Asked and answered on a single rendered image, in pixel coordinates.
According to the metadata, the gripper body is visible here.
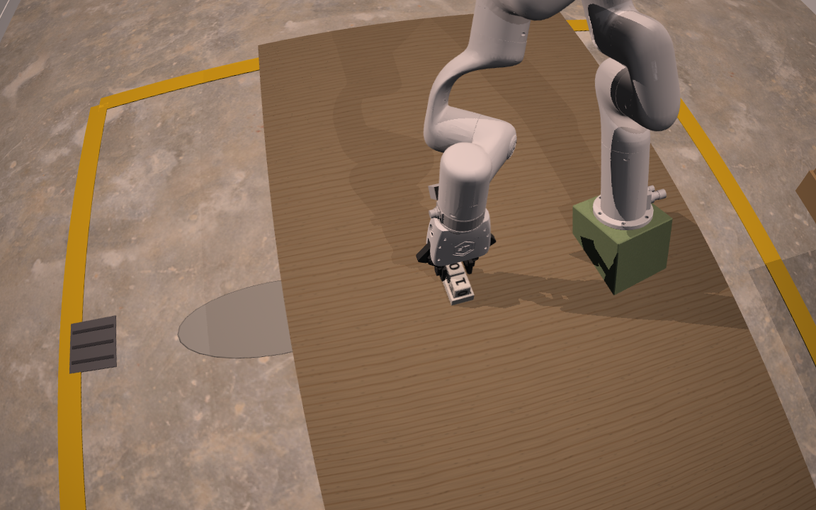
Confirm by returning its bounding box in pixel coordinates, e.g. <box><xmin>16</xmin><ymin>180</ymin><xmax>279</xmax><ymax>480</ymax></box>
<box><xmin>426</xmin><ymin>209</ymin><xmax>491</xmax><ymax>266</ymax></box>

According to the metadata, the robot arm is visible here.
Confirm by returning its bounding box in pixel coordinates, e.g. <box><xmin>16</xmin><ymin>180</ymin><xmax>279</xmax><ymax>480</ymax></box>
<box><xmin>424</xmin><ymin>0</ymin><xmax>681</xmax><ymax>232</ymax></box>

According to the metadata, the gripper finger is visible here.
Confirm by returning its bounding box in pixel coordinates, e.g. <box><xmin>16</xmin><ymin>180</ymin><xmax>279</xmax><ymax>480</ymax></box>
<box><xmin>416</xmin><ymin>242</ymin><xmax>447</xmax><ymax>281</ymax></box>
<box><xmin>463</xmin><ymin>234</ymin><xmax>496</xmax><ymax>274</ymax></box>

